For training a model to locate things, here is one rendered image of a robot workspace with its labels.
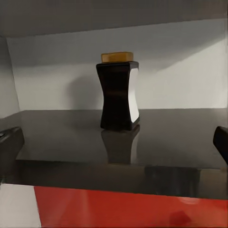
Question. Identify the shelf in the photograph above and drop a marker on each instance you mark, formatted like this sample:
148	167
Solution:
170	152
21	18

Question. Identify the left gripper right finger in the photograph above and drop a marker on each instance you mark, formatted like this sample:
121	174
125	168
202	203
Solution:
220	140

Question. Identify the fridge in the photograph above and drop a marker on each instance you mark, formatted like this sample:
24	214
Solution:
18	203

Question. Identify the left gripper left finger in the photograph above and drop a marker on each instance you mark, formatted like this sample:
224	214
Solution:
11	143

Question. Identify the bottle of coffee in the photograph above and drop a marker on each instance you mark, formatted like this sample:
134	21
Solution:
117	74

